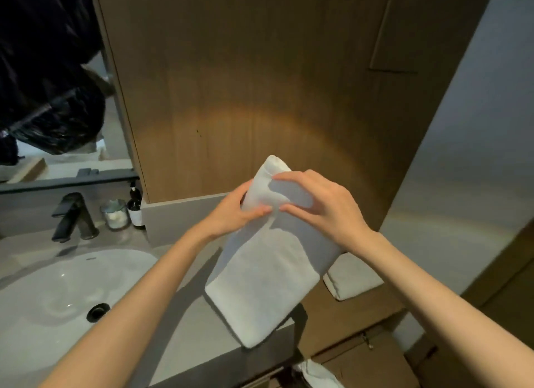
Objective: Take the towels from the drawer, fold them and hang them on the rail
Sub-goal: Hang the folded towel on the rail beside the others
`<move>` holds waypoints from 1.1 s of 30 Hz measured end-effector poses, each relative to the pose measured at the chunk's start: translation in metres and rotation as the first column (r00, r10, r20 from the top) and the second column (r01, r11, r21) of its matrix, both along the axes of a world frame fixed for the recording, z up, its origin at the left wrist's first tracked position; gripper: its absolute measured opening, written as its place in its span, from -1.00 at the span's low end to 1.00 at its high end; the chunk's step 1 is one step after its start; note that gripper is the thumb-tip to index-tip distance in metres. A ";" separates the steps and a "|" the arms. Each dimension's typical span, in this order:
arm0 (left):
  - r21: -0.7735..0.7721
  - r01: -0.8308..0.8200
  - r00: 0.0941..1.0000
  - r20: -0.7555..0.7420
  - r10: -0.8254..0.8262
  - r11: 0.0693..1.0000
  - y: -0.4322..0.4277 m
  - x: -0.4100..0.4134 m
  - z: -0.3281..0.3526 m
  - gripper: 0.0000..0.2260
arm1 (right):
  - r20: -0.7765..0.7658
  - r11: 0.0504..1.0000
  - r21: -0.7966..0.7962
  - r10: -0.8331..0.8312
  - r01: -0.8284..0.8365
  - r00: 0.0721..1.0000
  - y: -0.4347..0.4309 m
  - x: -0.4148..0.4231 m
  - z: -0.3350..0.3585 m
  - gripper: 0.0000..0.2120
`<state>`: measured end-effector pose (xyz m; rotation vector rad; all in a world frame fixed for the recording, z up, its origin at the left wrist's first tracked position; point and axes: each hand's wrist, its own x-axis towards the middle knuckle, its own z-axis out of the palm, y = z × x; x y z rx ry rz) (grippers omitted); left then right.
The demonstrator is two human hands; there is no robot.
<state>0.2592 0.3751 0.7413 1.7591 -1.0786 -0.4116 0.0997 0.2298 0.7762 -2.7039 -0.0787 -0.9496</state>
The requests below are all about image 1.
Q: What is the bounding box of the person's right hand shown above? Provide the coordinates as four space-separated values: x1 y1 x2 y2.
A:
273 170 376 255

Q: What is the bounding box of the person's left hand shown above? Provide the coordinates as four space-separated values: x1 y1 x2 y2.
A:
200 178 274 241

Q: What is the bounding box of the wooden cabinet flap door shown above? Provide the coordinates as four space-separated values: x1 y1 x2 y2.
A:
317 331 409 388

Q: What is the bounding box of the person's left forearm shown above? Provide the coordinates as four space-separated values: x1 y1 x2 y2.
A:
39 227 217 388

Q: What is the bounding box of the person's right forearm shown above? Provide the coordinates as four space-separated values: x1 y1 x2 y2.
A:
354 232 534 388

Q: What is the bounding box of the grey stone backsplash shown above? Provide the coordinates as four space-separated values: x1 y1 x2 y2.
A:
140 191 234 249

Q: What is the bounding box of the dark pump bottle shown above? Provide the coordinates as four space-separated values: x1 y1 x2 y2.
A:
127 181 147 230

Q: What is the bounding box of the glass jar with cotton pads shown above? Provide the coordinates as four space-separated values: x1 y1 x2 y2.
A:
100 199 129 231

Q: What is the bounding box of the wooden back panel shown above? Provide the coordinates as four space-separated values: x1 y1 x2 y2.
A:
87 0 500 234

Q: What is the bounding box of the black faucet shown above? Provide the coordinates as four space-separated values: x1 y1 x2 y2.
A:
51 192 100 243

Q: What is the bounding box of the black sink drain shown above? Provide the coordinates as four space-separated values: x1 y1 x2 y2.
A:
86 302 111 322

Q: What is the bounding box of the white oval sink basin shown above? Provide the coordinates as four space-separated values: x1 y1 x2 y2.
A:
0 249 159 380

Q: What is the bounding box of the wall mirror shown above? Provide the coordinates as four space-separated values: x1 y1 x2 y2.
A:
0 0 141 192

